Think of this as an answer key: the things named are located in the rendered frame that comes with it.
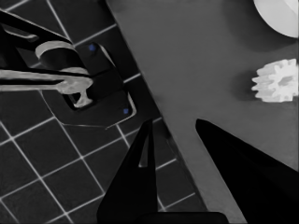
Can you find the white toothed gear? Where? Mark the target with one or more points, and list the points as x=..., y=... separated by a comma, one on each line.
x=277, y=89

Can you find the dark robot body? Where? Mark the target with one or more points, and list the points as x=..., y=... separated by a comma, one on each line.
x=102, y=81

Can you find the large thick white disc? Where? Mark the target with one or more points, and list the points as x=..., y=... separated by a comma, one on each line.
x=280, y=18

